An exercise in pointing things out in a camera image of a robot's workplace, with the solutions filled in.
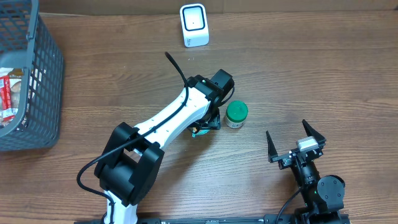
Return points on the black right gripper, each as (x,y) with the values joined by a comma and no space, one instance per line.
(294,155)

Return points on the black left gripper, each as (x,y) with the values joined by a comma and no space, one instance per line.
(212,123)

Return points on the teal orange cracker packet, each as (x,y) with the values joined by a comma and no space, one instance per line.
(200,132)

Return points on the green lid jar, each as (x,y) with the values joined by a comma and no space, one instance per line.
(236,114)

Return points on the beige brown snack pouch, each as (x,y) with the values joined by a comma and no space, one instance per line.
(15,75)

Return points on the red white stick packet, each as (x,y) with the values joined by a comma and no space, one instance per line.
(7,113)

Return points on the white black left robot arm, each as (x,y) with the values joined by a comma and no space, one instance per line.
(133,155)

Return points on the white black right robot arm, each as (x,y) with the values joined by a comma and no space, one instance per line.
(322,196)

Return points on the white barcode scanner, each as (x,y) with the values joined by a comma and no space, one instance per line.
(194,25)

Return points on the grey plastic mesh basket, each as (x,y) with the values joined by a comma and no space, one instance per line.
(27,44)

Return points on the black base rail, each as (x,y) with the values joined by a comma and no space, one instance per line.
(217,220)

